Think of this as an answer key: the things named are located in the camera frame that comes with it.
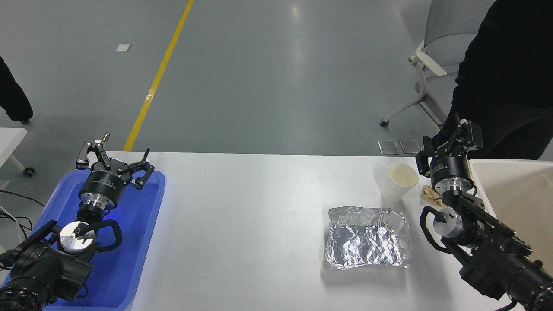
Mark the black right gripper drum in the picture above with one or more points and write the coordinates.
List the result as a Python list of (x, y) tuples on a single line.
[(451, 167)]

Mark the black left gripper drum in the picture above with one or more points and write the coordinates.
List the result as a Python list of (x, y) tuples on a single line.
[(103, 183)]

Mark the white paper cup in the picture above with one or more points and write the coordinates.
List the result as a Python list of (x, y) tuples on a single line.
[(395, 188)]

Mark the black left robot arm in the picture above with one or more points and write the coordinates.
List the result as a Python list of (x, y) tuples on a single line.
[(41, 268)]

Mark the silver floor plate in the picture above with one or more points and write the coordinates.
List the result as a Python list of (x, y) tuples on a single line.
[(388, 147), (409, 145)]

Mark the crumpled tan paper ball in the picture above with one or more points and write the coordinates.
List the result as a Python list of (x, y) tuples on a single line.
[(430, 195)]

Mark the blue plastic tray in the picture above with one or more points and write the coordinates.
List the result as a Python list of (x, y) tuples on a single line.
[(129, 233)]

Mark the large pale bin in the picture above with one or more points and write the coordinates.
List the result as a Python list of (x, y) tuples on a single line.
[(518, 194)]

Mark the person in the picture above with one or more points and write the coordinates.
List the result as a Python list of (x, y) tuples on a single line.
[(510, 65), (13, 95)]

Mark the grey white office chair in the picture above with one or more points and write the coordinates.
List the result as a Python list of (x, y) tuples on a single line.
[(449, 26)]

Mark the crumpled foil tray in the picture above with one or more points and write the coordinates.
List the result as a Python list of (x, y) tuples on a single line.
[(367, 242)]

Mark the white floor paper patch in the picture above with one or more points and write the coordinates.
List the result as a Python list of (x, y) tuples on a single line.
[(123, 48)]

